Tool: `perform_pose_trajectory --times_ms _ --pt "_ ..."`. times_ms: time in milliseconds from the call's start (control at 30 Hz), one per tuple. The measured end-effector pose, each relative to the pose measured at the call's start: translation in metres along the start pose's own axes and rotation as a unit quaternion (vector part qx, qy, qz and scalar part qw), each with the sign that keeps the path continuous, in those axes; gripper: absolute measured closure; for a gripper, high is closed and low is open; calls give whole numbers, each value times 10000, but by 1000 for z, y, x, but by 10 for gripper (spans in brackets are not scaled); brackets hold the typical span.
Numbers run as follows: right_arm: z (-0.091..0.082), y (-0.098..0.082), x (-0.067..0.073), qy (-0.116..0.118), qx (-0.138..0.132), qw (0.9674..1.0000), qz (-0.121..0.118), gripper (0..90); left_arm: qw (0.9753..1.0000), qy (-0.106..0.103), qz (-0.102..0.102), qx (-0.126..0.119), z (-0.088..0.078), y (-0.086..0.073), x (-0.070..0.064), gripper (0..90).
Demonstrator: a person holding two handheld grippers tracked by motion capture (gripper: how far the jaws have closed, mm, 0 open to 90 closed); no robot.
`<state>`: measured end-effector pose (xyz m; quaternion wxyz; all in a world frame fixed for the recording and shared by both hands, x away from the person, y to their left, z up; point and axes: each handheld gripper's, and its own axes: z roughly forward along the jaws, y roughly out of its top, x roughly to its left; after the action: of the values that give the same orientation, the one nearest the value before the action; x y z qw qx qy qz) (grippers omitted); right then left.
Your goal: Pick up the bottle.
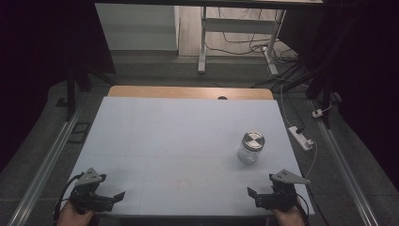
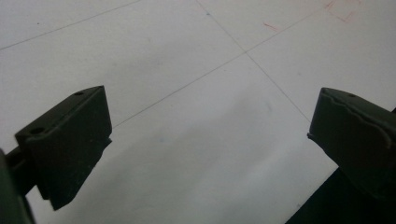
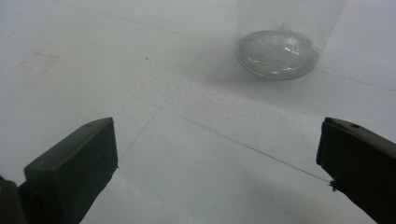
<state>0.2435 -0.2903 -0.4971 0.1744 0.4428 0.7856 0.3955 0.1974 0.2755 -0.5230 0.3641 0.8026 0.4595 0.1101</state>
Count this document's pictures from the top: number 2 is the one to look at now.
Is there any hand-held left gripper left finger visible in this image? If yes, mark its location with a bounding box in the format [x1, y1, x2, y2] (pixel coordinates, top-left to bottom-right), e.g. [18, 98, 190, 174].
[14, 85, 113, 212]

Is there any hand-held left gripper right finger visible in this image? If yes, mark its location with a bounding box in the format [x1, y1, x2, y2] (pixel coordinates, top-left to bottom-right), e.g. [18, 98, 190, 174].
[306, 87, 396, 200]

